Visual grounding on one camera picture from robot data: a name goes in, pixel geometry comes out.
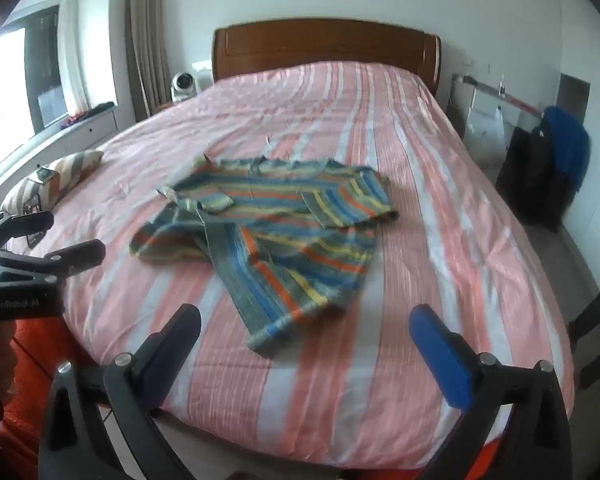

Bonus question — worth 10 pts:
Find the diamond pattern pillow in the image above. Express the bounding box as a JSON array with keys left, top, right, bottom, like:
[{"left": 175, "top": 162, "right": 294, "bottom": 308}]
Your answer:
[{"left": 1, "top": 150, "right": 105, "bottom": 216}]

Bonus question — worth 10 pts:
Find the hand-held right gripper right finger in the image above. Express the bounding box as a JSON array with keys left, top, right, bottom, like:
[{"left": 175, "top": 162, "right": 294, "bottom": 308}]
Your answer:
[{"left": 409, "top": 303, "right": 573, "bottom": 480}]

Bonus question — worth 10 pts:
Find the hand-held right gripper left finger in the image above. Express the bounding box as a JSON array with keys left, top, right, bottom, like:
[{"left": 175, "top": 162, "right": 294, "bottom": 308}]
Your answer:
[{"left": 39, "top": 303, "right": 202, "bottom": 480}]

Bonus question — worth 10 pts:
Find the white plastic bag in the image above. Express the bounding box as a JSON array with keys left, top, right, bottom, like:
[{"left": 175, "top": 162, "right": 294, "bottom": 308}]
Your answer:
[{"left": 487, "top": 105, "right": 506, "bottom": 137}]

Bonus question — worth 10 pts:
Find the wooden headboard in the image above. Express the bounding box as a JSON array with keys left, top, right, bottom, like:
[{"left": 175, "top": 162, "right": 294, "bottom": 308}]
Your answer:
[{"left": 212, "top": 19, "right": 442, "bottom": 96}]

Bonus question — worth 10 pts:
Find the black device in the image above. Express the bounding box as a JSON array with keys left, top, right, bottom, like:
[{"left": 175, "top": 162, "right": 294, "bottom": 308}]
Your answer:
[{"left": 25, "top": 200, "right": 48, "bottom": 249}]

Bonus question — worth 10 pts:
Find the window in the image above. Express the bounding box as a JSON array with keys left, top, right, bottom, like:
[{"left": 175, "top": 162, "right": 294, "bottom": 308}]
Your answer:
[{"left": 0, "top": 5, "right": 68, "bottom": 176}]

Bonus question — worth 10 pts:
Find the white window bench cabinet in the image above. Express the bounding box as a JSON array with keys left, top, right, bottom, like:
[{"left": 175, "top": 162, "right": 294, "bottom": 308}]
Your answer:
[{"left": 0, "top": 105, "right": 118, "bottom": 201}]

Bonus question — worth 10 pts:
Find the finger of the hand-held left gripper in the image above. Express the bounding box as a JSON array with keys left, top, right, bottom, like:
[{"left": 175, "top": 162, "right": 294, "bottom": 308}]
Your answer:
[
  {"left": 0, "top": 239, "right": 106, "bottom": 286},
  {"left": 0, "top": 211, "right": 55, "bottom": 251}
]

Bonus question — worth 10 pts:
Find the pink striped bedspread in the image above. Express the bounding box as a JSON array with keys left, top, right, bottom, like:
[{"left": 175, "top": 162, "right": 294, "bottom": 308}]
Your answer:
[{"left": 5, "top": 60, "right": 576, "bottom": 463}]

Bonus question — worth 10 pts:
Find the white sheer curtain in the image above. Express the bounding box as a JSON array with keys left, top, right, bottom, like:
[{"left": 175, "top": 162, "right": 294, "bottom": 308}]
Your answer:
[{"left": 57, "top": 0, "right": 91, "bottom": 116}]

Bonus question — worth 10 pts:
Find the blue jacket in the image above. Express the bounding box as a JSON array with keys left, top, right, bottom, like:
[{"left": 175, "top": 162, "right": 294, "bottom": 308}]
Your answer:
[{"left": 542, "top": 106, "right": 591, "bottom": 193}]

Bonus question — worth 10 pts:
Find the white bedside cabinet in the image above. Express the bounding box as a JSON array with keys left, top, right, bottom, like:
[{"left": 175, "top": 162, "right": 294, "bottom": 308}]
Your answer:
[{"left": 452, "top": 74, "right": 546, "bottom": 141}]

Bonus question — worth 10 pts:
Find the striped knit sweater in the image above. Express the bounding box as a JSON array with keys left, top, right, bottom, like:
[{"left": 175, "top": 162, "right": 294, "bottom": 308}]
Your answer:
[{"left": 130, "top": 156, "right": 400, "bottom": 358}]

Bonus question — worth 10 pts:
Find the white security camera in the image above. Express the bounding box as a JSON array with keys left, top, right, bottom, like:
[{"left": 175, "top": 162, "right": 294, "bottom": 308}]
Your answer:
[{"left": 170, "top": 72, "right": 201, "bottom": 103}]

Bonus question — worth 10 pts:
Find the brown curtain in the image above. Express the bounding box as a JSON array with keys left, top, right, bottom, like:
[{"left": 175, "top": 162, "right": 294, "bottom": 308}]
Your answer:
[{"left": 125, "top": 0, "right": 173, "bottom": 123}]

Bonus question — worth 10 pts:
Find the orange bed sheet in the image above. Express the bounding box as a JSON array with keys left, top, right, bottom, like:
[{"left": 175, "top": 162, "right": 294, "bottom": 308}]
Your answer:
[{"left": 0, "top": 316, "right": 511, "bottom": 480}]

